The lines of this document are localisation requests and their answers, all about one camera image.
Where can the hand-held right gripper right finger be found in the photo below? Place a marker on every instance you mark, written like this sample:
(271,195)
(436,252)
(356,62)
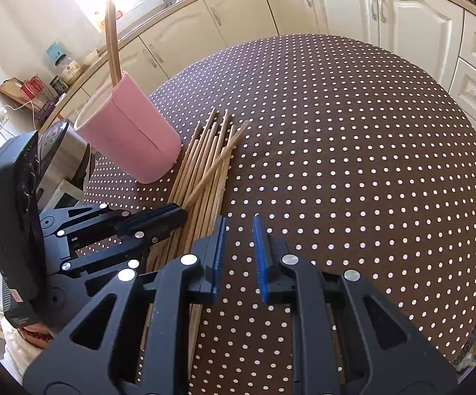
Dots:
(259,251)

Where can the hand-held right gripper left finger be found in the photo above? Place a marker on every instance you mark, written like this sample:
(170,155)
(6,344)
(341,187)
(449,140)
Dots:
(220,251)

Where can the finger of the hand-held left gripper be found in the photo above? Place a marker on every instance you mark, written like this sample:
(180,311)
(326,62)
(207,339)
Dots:
(164,227)
(168,210)

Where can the bunch of wooden chopsticks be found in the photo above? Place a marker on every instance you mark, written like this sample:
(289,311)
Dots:
(205,181)

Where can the pink cup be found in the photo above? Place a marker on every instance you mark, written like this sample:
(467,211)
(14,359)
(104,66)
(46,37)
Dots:
(131,140)

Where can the wooden chopstick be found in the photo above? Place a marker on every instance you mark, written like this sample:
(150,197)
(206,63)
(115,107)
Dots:
(114,53)
(108,28)

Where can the person's left forearm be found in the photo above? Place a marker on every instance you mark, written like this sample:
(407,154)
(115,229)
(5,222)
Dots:
(13,345)

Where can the silver multicooker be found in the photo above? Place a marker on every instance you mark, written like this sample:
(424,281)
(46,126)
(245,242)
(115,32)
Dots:
(63,152)

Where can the wooden cutting board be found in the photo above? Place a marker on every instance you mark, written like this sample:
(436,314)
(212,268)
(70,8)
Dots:
(9,92)

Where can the brown polka-dot tablecloth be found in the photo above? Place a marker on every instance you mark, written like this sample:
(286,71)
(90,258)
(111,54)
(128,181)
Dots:
(344,152)

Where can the small dark jar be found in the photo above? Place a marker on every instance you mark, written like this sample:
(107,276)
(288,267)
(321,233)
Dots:
(59,85)

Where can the teal box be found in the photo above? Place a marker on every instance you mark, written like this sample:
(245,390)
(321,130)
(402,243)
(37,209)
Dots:
(55,51)

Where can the cream kitchen cabinets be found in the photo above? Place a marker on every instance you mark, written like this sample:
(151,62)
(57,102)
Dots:
(344,8)

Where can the white wall socket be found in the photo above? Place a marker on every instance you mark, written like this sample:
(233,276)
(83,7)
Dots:
(0,120)

